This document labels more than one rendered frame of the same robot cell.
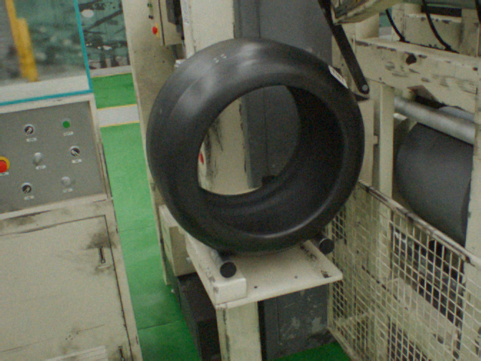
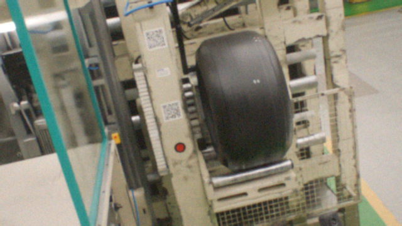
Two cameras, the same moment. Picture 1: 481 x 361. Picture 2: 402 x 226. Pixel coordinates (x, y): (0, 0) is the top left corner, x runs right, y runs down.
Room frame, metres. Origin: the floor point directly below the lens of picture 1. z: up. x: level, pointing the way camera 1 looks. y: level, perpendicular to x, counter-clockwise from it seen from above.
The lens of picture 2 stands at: (1.22, 1.73, 1.79)
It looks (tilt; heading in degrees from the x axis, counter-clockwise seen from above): 20 degrees down; 282
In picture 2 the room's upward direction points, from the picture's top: 12 degrees counter-clockwise
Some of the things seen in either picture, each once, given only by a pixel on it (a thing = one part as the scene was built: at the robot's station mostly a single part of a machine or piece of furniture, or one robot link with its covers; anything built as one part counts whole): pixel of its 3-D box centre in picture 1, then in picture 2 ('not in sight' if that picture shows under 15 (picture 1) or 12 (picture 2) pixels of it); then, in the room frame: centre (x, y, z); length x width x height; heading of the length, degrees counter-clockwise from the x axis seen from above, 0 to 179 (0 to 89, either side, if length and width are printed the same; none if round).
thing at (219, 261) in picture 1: (211, 241); (251, 173); (1.40, 0.10, 0.90); 0.35 x 0.05 x 0.05; 16
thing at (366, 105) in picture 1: (338, 140); (178, 112); (1.76, -0.34, 1.05); 0.20 x 0.15 x 0.30; 16
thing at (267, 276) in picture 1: (259, 261); (245, 179); (1.45, -0.04, 0.80); 0.37 x 0.36 x 0.02; 106
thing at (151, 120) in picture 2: not in sight; (151, 120); (1.76, 0.11, 1.19); 0.05 x 0.04 x 0.48; 106
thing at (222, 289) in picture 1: (212, 260); (252, 187); (1.41, 0.10, 0.83); 0.36 x 0.09 x 0.06; 16
